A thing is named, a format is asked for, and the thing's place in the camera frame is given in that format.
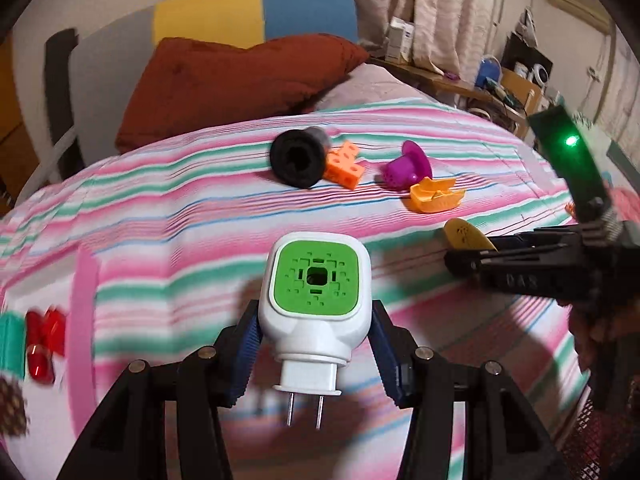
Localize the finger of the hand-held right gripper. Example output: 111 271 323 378
487 231 582 254
444 250 551 296

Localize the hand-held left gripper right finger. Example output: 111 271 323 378
367 300 571 480

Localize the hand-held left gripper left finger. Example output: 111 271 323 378
57 300 266 480

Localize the yellow oval case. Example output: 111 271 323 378
442 217 499 253

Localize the white green plug-in device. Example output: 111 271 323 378
257 232 373 431

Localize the orange plastic clip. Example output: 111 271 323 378
409 176 467 215

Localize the purple sink plug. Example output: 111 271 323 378
382 140 433 192

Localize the pink-rimmed white tray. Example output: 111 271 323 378
0 247 103 441

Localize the orange holed block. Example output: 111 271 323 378
322 141 363 190

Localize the red capsule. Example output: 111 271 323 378
25 310 56 386

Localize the black spool with clear cup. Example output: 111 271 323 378
269 127 332 190

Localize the teal plastic spool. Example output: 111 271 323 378
0 310 27 378

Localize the brown massage comb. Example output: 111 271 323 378
0 372 28 438

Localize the person's right hand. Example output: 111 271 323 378
570 305 640 388

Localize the wooden chair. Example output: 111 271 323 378
497 67 543 138

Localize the black appliance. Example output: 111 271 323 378
501 32 555 92

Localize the blue round fan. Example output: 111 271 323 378
475 56 503 88

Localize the wooden side shelf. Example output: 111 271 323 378
370 55 506 111

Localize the pink green striped blanket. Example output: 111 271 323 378
0 97 601 480

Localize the beige air conditioner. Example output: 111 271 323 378
547 0 613 31

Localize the mauve pillow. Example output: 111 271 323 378
312 62 451 116

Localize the pale printed curtain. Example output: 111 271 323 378
180 0 506 71

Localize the dark mesh seat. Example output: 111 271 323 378
560 390 640 480

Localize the white carton box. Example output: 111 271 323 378
385 16 416 65

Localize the brown pillow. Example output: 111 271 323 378
116 34 371 156

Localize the wooden wardrobe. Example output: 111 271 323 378
0 35 41 216

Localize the grey yellow blue headboard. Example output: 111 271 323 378
70 0 360 171

